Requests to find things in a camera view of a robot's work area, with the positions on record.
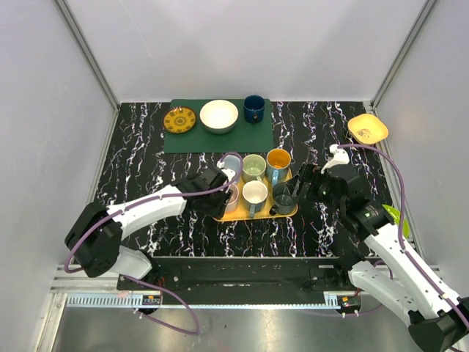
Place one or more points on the pink mug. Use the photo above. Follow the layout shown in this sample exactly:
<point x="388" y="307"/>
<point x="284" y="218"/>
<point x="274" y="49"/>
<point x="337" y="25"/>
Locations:
<point x="233" y="200"/>

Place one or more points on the grey mug white inside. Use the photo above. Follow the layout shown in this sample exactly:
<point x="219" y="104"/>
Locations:
<point x="254" y="196"/>

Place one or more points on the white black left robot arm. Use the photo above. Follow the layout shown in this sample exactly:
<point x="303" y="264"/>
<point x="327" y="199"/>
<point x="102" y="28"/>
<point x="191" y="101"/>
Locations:
<point x="95" y="240"/>

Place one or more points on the lime green plate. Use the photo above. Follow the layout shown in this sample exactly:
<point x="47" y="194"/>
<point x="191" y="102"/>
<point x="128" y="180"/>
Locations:
<point x="395" y="214"/>

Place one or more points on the yellow square dish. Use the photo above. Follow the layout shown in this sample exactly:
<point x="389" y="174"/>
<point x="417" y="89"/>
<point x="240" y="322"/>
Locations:
<point x="367" y="129"/>

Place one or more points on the yellow patterned plate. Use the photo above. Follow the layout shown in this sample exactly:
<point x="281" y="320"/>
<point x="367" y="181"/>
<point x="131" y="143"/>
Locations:
<point x="179" y="120"/>

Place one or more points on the light green mug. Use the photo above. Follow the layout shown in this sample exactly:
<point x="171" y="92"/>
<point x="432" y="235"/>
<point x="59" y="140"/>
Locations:
<point x="254" y="167"/>

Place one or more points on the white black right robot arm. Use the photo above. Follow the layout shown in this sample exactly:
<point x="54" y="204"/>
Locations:
<point x="435" y="315"/>

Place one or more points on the dark green placemat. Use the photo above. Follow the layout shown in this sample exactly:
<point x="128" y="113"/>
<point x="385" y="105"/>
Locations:
<point x="243" y="138"/>

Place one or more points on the navy blue mug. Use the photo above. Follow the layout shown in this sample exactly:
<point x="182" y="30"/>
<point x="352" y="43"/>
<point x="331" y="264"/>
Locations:
<point x="253" y="109"/>

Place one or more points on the light blue mug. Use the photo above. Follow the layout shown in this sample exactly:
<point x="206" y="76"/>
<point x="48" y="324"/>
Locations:
<point x="233" y="162"/>

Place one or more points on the orange and blue mug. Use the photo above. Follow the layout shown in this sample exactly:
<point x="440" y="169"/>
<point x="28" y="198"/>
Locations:
<point x="278" y="163"/>

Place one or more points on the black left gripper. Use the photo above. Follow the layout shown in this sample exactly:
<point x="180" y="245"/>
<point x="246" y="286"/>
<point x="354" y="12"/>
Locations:
<point x="221" y="200"/>

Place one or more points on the white bowl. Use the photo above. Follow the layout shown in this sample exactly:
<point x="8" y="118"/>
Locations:
<point x="219" y="116"/>

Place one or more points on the aluminium frame rail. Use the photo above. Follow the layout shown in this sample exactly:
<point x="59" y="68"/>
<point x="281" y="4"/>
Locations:
<point x="79" y="282"/>

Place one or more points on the dark teal mug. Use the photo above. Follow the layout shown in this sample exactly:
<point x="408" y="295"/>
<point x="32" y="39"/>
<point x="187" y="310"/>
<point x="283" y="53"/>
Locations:
<point x="283" y="201"/>

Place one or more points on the yellow serving tray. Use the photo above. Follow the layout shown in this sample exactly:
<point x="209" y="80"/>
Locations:
<point x="242" y="214"/>

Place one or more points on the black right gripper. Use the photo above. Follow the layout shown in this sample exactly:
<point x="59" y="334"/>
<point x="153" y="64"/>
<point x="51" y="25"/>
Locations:
<point x="314" y="177"/>

